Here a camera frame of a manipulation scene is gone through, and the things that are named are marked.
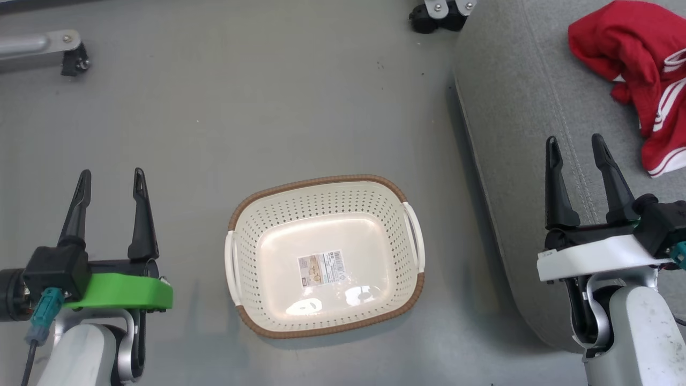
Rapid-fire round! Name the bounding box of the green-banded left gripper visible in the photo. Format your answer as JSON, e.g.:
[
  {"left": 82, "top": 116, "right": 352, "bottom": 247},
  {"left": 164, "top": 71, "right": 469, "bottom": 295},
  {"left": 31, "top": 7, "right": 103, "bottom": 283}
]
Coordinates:
[{"left": 57, "top": 167, "right": 174, "bottom": 311}]

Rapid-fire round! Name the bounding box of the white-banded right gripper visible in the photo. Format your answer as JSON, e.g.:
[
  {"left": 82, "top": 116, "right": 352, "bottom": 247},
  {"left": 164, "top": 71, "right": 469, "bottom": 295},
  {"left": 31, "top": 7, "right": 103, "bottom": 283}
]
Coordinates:
[{"left": 536, "top": 133, "right": 672, "bottom": 283}]

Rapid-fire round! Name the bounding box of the red garment with white stripes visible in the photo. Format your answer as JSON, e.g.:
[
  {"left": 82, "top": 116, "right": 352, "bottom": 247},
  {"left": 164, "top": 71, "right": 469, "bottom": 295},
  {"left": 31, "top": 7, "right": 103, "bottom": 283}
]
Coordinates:
[{"left": 568, "top": 0, "right": 686, "bottom": 178}]

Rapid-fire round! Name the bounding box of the cream perforated laundry basket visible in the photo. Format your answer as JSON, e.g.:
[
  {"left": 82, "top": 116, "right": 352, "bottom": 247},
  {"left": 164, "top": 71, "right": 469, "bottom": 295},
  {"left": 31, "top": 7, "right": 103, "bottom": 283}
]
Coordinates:
[{"left": 223, "top": 174, "right": 426, "bottom": 340}]

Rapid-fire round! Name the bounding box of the grey fabric sofa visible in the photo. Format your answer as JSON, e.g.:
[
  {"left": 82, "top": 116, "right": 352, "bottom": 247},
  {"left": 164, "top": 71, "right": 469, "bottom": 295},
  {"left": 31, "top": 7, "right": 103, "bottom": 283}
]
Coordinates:
[{"left": 452, "top": 0, "right": 686, "bottom": 355}]

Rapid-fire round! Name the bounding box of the black round left gripper motor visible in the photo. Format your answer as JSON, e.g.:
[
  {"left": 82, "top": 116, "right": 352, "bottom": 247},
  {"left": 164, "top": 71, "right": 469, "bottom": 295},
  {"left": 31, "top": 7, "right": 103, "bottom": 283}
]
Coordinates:
[{"left": 0, "top": 268, "right": 34, "bottom": 323}]

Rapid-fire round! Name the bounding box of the small black caster wheel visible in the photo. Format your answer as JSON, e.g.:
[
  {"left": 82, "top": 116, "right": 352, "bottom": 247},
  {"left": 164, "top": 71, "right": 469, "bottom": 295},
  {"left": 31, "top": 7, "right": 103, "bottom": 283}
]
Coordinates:
[{"left": 60, "top": 43, "right": 91, "bottom": 77}]

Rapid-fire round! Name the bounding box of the grey single partition leg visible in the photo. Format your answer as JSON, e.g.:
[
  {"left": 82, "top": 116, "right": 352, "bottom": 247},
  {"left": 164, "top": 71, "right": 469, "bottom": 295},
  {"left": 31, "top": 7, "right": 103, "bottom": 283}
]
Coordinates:
[{"left": 0, "top": 29, "right": 82, "bottom": 74}]

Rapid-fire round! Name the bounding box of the paper label sticker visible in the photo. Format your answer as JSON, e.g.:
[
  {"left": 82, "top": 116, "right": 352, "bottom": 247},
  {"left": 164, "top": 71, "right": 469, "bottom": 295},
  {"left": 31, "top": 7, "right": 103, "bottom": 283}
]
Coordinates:
[{"left": 297, "top": 249, "right": 347, "bottom": 289}]

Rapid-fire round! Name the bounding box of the black left cable teal plug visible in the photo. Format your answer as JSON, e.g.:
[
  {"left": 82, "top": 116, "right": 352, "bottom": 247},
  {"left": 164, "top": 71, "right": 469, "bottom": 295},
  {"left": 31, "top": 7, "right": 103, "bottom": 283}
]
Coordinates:
[{"left": 19, "top": 287, "right": 65, "bottom": 386}]

